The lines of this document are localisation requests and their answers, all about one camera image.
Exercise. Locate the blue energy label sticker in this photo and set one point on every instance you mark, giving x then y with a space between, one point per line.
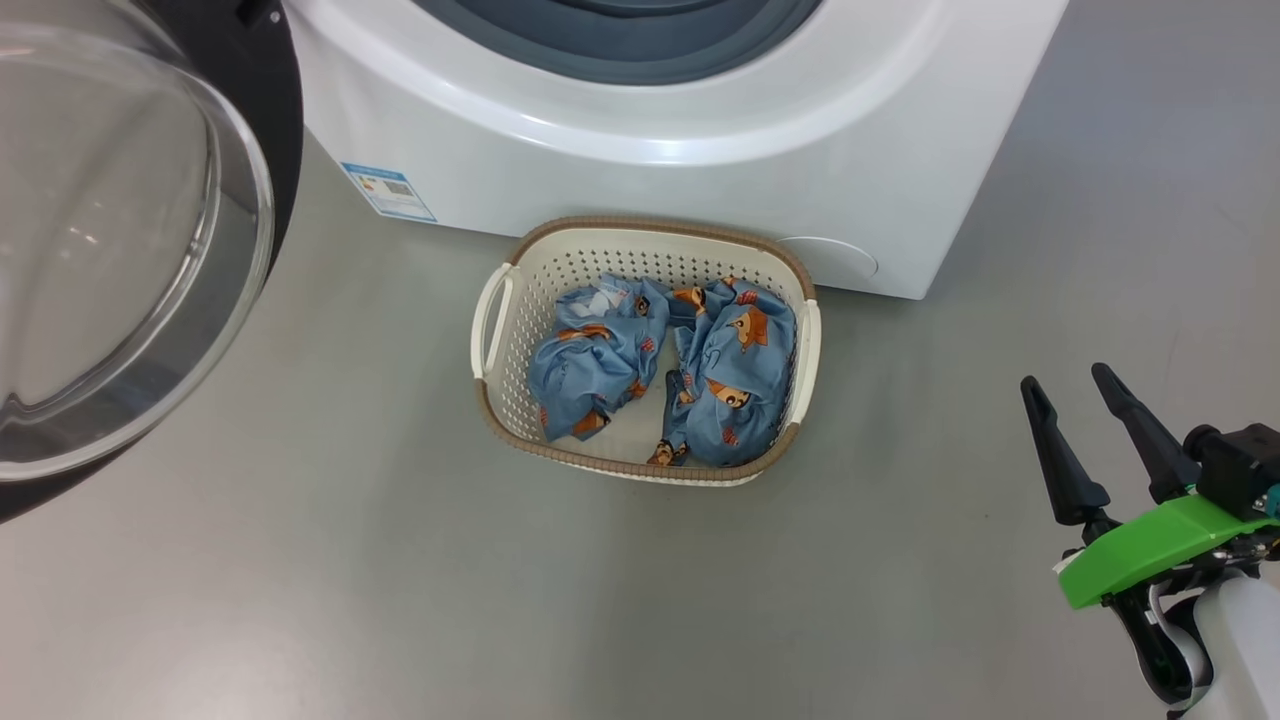
390 192

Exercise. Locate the cream perforated laundry basket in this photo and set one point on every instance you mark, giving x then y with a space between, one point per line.
560 270

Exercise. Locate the white front-load washing machine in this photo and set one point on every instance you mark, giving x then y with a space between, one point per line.
700 180

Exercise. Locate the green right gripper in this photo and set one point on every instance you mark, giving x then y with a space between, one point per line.
1150 545

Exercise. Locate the blue patterned garment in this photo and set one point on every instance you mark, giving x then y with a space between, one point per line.
740 380
590 370

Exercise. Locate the round white filter cover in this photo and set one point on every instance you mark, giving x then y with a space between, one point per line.
835 262

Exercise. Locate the round black glass washer door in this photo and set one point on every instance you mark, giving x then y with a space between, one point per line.
120 250

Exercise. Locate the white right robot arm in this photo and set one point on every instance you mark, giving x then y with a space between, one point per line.
1245 650

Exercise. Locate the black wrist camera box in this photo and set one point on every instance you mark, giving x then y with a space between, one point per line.
1240 465

